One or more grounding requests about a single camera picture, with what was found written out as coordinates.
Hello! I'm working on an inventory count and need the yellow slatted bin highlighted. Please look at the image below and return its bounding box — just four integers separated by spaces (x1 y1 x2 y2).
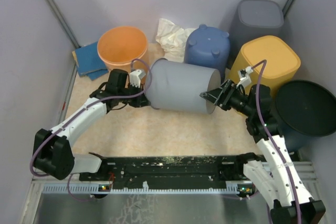
227 35 301 98

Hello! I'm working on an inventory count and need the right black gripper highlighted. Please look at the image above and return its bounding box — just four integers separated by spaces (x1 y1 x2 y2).
199 79 254 117

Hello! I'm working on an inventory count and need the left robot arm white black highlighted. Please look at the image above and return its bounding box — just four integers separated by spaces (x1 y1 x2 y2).
30 69 149 180

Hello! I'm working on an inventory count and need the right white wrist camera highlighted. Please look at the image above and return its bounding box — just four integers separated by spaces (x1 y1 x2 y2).
236 66 253 88

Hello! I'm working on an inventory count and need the left aluminium corner post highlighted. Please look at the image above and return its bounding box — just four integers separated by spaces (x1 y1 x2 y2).
45 0 80 48

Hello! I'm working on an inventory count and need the grey slatted bin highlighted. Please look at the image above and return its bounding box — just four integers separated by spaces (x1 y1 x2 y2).
229 0 284 56

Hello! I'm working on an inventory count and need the tan printed paper bucket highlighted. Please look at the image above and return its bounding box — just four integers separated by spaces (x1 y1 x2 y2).
97 26 150 72

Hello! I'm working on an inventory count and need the blue cloth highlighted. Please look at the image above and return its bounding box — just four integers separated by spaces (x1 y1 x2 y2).
74 42 109 81

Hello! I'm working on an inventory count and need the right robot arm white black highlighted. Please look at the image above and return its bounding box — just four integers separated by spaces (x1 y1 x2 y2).
200 80 325 223

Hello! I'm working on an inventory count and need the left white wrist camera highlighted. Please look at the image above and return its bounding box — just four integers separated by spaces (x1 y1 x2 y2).
129 69 146 88

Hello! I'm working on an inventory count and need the white comb cable duct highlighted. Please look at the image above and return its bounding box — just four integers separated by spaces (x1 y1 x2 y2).
41 182 254 195

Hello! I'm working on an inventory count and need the white crumpled cloth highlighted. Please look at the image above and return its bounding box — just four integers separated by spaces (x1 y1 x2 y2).
155 18 195 62

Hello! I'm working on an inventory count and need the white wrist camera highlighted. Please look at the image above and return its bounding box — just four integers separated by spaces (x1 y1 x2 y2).
236 66 253 88
129 69 146 88

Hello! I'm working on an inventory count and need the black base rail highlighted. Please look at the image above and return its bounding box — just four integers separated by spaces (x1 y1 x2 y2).
73 153 300 190

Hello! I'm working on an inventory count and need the grey translucent round bin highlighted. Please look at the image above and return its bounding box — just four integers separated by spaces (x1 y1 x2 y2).
145 58 221 114

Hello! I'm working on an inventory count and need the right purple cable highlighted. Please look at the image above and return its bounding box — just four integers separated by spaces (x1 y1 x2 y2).
241 59 302 224

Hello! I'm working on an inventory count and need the left aluminium floor rail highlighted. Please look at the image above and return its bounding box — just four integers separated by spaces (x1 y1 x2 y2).
57 63 77 123

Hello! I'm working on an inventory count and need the front aluminium frame rail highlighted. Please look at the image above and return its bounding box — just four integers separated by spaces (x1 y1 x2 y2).
32 162 317 183

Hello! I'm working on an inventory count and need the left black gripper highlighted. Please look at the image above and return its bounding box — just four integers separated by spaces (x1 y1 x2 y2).
118 82 151 108

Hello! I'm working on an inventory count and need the dark navy round bin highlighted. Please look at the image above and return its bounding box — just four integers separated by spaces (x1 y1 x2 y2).
272 80 335 152

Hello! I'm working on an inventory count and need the blue round bin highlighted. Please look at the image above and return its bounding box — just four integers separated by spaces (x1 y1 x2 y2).
184 24 230 77

